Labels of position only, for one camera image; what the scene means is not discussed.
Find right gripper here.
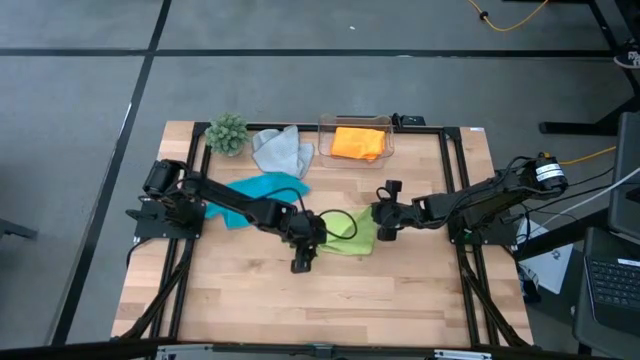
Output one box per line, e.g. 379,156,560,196
369,178,420,243

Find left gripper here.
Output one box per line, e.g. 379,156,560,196
283,208,330,275

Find lime green microfiber towel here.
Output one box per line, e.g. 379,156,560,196
317,205,380,257

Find teal microfiber towel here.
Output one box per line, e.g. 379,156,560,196
203,172,312,231

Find clear plastic bin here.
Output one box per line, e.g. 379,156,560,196
317,112,396,170

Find orange microfiber towel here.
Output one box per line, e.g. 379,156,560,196
330,126,388,163

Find grey microfiber towel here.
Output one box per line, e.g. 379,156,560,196
250,124,317,180

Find green artificial potted plant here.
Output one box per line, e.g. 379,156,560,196
204,112,250,157

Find white paper bag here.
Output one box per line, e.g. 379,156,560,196
517,219,575,295

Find black side desk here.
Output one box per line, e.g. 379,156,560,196
513,208,640,360

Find black laptop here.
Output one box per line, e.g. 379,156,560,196
582,227,640,335

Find dark grey monitor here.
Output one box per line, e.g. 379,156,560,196
607,112,640,241

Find black rig crossbar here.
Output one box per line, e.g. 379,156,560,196
0,338,640,360

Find grey chair leg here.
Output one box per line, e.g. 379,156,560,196
0,218,40,241

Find black aluminium table frame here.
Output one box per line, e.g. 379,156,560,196
119,121,534,349

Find black mounting bracket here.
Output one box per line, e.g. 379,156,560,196
391,112,427,127

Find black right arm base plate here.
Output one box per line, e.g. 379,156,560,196
446,205,519,247

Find silver metal bracket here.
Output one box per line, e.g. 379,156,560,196
432,348,495,360
154,342,217,360

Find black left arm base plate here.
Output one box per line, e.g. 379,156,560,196
124,197,207,240

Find yellow extension cord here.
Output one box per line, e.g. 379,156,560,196
542,145,618,167

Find black desk frame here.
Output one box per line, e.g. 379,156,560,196
538,0,640,136

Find yellow floor cable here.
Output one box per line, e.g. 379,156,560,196
467,0,550,33

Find white cable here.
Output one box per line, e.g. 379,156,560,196
574,167,640,206

